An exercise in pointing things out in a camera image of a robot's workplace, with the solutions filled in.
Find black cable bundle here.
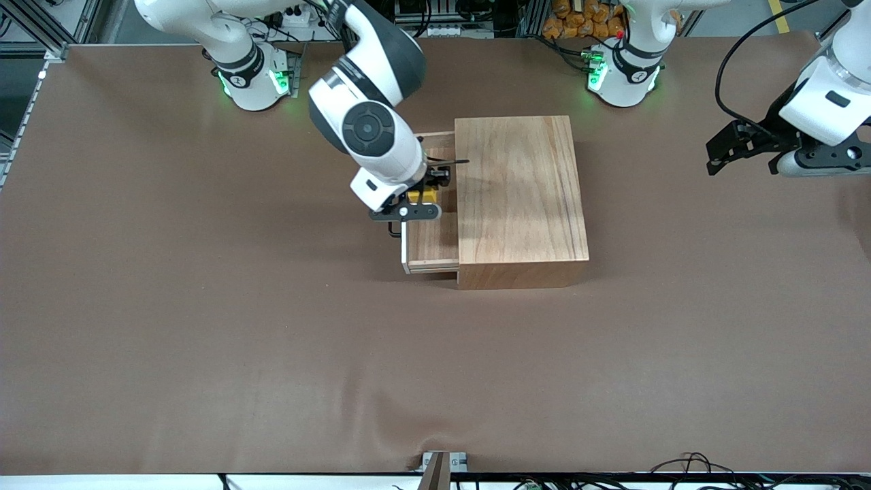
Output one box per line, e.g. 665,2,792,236
646,451,871,490

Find wooden cabinet box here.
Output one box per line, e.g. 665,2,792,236
455,116,591,291

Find aluminium frame profile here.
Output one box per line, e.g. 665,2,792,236
0,0,69,61

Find black left arm base cables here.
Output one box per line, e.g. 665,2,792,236
541,34,599,74

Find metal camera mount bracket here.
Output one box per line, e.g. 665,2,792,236
418,451,469,490

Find brown table mat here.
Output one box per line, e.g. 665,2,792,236
0,31,871,476

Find white power strip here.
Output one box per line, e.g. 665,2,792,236
269,0,327,29

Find aluminium post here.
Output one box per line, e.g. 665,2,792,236
517,0,545,38

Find orange mesh bag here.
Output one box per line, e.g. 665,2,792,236
542,0,628,39

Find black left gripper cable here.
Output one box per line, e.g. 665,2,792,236
714,0,821,130

